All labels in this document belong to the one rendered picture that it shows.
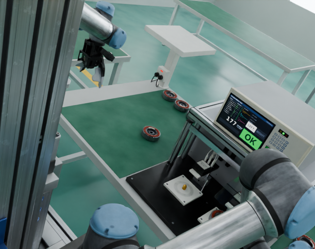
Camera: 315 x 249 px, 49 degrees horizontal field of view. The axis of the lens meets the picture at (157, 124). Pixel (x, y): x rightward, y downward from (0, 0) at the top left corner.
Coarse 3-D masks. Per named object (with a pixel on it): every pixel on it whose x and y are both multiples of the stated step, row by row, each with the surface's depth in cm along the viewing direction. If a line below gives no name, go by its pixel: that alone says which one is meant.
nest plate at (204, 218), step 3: (216, 207) 170; (210, 210) 167; (207, 213) 165; (210, 213) 166; (201, 216) 162; (204, 216) 163; (207, 216) 163; (198, 219) 160; (201, 219) 160; (204, 219) 161; (207, 219) 162; (201, 222) 159
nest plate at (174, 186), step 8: (184, 176) 182; (168, 184) 172; (176, 184) 174; (192, 184) 179; (176, 192) 170; (184, 192) 172; (192, 192) 174; (200, 192) 176; (184, 200) 167; (192, 200) 170
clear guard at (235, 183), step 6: (234, 180) 145; (228, 186) 141; (234, 186) 142; (240, 186) 143; (222, 192) 141; (228, 192) 140; (234, 192) 139; (240, 192) 140; (216, 198) 140; (222, 198) 140; (228, 198) 139; (234, 198) 138; (222, 204) 139; (228, 204) 138
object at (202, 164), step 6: (198, 162) 172; (204, 162) 174; (210, 162) 179; (192, 168) 173; (198, 168) 170; (204, 168) 169; (210, 168) 172; (216, 168) 178; (198, 174) 171; (204, 174) 171
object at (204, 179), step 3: (207, 174) 182; (195, 177) 183; (201, 177) 180; (204, 177) 180; (210, 177) 181; (195, 180) 183; (198, 180) 182; (201, 180) 180; (204, 180) 179; (198, 183) 182; (201, 183) 181; (204, 183) 179; (207, 183) 182; (201, 186) 181
